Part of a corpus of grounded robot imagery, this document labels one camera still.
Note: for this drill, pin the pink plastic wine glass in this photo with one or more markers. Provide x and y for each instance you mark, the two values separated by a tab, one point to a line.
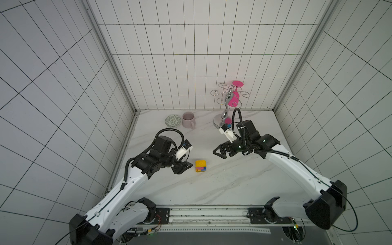
233	95

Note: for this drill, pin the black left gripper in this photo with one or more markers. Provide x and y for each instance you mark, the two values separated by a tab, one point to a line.
179	168

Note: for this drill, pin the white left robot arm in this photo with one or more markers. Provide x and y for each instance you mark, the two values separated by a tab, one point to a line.
83	233

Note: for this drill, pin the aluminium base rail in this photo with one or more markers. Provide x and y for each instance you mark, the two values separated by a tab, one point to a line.
208	216

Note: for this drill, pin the chrome cup holder stand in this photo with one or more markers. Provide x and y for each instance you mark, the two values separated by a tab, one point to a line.
225	117

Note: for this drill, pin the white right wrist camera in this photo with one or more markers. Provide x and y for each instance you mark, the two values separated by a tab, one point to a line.
226	129

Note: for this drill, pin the patterned ceramic bowl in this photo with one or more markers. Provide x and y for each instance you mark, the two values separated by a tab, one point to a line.
173	121

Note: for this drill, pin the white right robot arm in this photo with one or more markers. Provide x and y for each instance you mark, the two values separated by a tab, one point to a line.
323	200

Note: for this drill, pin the pink ribbed mug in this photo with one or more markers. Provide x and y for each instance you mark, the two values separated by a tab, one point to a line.
189	120

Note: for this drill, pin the yellow curved lego brick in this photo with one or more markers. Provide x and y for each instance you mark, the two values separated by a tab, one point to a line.
200	164

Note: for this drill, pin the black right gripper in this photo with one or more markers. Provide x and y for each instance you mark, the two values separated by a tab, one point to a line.
228	148

